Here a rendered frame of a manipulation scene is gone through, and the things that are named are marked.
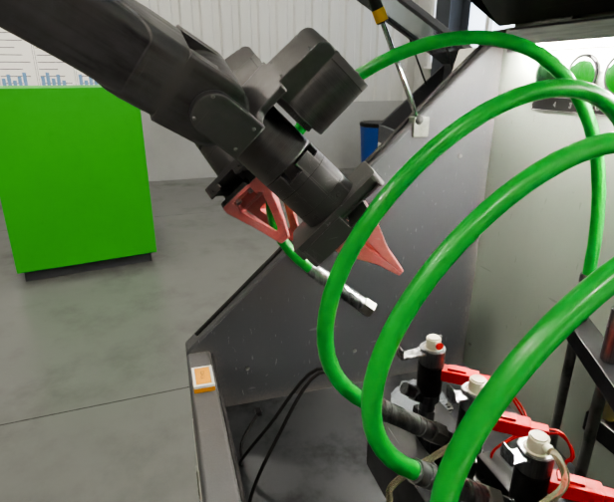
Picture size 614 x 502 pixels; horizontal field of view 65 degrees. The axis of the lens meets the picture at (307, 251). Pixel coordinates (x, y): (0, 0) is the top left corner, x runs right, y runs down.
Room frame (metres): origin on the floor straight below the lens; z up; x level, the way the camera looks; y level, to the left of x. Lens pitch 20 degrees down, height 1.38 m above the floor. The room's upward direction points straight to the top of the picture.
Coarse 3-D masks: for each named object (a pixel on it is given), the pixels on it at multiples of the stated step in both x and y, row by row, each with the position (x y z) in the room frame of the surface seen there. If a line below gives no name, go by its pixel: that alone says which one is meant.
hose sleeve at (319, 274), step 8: (312, 272) 0.54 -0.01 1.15; (320, 272) 0.54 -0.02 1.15; (328, 272) 0.55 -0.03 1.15; (320, 280) 0.54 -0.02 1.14; (344, 288) 0.54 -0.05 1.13; (352, 288) 0.55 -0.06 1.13; (344, 296) 0.54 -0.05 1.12; (352, 296) 0.54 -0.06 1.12; (360, 296) 0.54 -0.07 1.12; (352, 304) 0.54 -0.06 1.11; (360, 304) 0.54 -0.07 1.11
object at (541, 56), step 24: (408, 48) 0.54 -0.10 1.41; (432, 48) 0.54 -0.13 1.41; (504, 48) 0.53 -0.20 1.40; (528, 48) 0.52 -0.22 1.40; (360, 72) 0.54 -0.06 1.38; (552, 72) 0.52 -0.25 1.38; (600, 168) 0.51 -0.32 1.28; (600, 192) 0.51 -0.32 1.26; (600, 216) 0.51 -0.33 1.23; (288, 240) 0.55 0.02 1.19; (600, 240) 0.51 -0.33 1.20; (312, 264) 0.55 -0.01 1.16
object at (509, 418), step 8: (504, 416) 0.37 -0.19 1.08; (512, 416) 0.37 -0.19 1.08; (520, 416) 0.37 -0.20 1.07; (496, 424) 0.37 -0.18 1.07; (504, 424) 0.37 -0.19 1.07; (512, 424) 0.37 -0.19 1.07; (520, 424) 0.36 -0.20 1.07; (528, 424) 0.36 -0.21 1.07; (536, 424) 0.37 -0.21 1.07; (544, 424) 0.37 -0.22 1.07; (504, 432) 0.37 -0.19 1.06; (512, 432) 0.36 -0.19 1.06; (520, 432) 0.36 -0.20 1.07
